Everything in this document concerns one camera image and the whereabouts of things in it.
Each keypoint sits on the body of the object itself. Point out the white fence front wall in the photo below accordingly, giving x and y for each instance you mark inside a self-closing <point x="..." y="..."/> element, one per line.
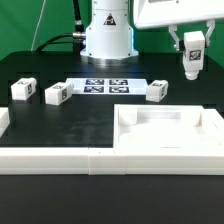
<point x="108" y="161"/>

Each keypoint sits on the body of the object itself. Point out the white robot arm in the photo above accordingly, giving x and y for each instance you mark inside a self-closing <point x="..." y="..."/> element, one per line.
<point x="110" y="38"/>

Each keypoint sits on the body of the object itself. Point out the white fence left wall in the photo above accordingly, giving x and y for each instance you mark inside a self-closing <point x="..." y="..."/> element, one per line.
<point x="4" y="120"/>

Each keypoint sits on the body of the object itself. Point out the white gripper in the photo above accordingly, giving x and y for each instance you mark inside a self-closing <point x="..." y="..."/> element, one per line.
<point x="161" y="13"/>

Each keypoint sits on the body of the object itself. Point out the white marker tag sheet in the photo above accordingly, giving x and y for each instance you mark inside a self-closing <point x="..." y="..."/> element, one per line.
<point x="108" y="86"/>

